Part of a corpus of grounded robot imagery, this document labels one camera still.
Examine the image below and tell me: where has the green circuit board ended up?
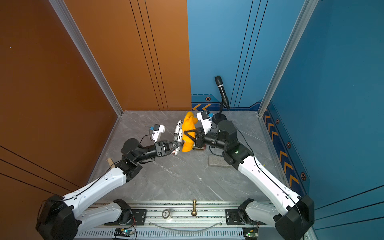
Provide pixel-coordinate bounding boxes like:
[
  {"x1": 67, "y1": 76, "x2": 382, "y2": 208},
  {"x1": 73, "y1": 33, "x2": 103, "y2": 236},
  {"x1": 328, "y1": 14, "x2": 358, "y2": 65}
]
[
  {"x1": 114, "y1": 228, "x2": 136, "y2": 238},
  {"x1": 243, "y1": 228, "x2": 259, "y2": 240}
]

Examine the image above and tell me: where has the aluminium front rail frame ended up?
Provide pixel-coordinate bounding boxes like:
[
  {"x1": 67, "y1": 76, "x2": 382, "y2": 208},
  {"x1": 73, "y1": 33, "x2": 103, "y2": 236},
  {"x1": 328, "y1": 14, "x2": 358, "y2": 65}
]
[{"x1": 53, "y1": 199, "x2": 319, "y2": 240}]

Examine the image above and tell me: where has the silver tape roll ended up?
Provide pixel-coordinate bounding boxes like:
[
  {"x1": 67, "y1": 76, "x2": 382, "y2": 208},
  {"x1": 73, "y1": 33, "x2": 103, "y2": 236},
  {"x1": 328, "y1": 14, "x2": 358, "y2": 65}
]
[{"x1": 162, "y1": 210, "x2": 171, "y2": 220}]

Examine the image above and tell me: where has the orange fluffy cloth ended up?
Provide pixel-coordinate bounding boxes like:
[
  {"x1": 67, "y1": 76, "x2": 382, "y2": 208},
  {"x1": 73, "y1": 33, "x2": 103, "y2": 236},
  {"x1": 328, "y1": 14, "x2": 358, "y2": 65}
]
[{"x1": 182, "y1": 112, "x2": 198, "y2": 153}]

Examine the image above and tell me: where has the left green circuit board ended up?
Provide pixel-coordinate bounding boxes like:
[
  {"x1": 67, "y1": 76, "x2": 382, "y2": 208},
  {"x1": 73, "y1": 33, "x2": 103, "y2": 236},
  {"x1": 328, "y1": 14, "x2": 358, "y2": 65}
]
[{"x1": 114, "y1": 228, "x2": 136, "y2": 238}]

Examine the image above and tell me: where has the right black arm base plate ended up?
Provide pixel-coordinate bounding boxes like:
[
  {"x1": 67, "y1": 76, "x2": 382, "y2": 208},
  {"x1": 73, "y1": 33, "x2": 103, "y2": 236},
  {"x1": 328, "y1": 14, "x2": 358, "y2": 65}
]
[{"x1": 225, "y1": 209, "x2": 266, "y2": 226}]

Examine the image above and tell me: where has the black microphone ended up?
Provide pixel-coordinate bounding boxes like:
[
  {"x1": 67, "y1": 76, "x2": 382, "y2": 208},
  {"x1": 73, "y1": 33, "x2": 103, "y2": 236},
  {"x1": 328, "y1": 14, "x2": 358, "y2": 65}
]
[{"x1": 215, "y1": 76, "x2": 230, "y2": 110}]

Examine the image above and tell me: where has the newspaper print eyeglass case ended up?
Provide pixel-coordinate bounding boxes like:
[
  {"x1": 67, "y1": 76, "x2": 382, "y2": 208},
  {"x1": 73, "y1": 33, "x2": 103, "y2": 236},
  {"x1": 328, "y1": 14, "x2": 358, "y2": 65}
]
[{"x1": 174, "y1": 120, "x2": 184, "y2": 146}]

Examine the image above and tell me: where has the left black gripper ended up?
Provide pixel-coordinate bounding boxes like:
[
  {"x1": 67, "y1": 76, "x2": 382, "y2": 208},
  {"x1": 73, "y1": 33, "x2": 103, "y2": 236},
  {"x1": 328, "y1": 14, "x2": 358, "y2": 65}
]
[{"x1": 134, "y1": 142, "x2": 181, "y2": 165}]

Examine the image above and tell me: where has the wooden stick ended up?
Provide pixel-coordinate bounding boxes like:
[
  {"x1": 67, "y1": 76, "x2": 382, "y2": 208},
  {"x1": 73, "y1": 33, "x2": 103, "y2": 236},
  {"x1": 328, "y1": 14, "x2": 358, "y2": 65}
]
[{"x1": 107, "y1": 158, "x2": 115, "y2": 168}]

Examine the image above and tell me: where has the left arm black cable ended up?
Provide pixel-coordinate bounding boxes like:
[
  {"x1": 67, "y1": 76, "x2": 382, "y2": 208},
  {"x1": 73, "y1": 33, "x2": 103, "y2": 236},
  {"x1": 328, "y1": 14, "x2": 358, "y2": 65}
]
[{"x1": 41, "y1": 133, "x2": 157, "y2": 205}]

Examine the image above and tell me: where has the plaid eyeglass case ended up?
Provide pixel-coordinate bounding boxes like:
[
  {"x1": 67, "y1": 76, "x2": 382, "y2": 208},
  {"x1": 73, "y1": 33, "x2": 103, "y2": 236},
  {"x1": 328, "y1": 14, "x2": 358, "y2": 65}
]
[{"x1": 193, "y1": 145, "x2": 206, "y2": 151}]

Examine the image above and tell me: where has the right green circuit board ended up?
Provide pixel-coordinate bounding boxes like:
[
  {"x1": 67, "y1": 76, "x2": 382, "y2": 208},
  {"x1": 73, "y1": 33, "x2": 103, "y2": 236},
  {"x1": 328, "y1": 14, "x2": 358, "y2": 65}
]
[{"x1": 243, "y1": 228, "x2": 259, "y2": 240}]

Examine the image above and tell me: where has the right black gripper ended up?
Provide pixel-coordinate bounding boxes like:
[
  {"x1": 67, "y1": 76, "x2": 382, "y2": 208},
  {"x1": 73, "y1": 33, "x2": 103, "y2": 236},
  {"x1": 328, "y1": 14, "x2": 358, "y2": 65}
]
[{"x1": 185, "y1": 127, "x2": 229, "y2": 153}]

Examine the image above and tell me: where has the brass chess piece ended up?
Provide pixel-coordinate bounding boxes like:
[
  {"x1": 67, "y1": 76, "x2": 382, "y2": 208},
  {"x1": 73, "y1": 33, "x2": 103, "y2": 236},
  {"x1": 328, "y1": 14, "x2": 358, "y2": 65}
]
[{"x1": 191, "y1": 199, "x2": 198, "y2": 217}]

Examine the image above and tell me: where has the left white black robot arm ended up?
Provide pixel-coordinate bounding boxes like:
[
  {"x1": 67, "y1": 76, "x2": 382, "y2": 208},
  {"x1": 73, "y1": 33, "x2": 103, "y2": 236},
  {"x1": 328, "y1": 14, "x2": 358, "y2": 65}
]
[{"x1": 36, "y1": 138, "x2": 181, "y2": 240}]

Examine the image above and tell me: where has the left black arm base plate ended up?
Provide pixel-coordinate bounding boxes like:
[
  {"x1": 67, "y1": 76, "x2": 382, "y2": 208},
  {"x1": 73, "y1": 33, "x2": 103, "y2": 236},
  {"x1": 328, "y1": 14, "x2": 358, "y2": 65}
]
[{"x1": 104, "y1": 209, "x2": 147, "y2": 226}]

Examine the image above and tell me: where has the grey rectangular eyeglass case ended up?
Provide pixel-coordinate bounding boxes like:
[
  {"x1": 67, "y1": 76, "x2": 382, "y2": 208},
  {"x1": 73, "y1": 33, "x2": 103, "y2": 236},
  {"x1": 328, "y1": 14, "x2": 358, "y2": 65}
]
[{"x1": 208, "y1": 155, "x2": 231, "y2": 168}]

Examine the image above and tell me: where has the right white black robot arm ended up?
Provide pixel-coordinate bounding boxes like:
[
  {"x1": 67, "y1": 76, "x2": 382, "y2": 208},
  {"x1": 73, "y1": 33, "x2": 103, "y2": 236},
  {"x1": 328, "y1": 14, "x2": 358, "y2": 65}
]
[{"x1": 182, "y1": 119, "x2": 315, "y2": 240}]

